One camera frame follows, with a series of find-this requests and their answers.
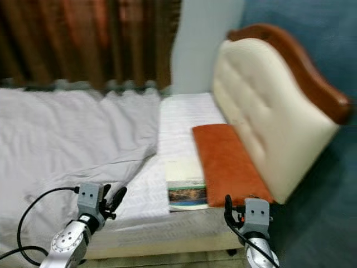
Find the orange pillow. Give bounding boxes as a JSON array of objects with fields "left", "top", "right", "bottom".
[{"left": 191, "top": 124, "right": 275, "bottom": 209}]

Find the white book with city photo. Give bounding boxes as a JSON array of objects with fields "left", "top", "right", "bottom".
[{"left": 165, "top": 156, "right": 210, "bottom": 212}]

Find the cream bed base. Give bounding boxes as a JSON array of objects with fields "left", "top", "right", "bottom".
[{"left": 84, "top": 228, "right": 245, "bottom": 260}]

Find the grey bed sheet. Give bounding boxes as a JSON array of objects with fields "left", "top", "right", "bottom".
[{"left": 0, "top": 89, "right": 245, "bottom": 268}]

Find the white patterned mattress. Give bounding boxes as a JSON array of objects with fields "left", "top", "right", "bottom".
[{"left": 127, "top": 92, "right": 230, "bottom": 219}]

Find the cream padded headboard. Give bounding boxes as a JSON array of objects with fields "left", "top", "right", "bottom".
[{"left": 211, "top": 38, "right": 342, "bottom": 205}]

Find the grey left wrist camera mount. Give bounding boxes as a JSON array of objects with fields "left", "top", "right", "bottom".
[{"left": 77, "top": 182, "right": 106, "bottom": 222}]

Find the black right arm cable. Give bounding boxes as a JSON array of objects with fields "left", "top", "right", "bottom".
[{"left": 233, "top": 222, "right": 281, "bottom": 268}]

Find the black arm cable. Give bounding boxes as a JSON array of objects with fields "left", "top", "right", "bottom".
[
  {"left": 0, "top": 186, "right": 80, "bottom": 264},
  {"left": 233, "top": 222, "right": 281, "bottom": 268}
]

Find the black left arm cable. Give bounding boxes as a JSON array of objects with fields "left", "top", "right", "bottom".
[{"left": 0, "top": 186, "right": 80, "bottom": 264}]

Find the brown wooden headboard frame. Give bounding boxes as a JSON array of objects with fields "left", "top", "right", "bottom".
[{"left": 226, "top": 23, "right": 355, "bottom": 125}]

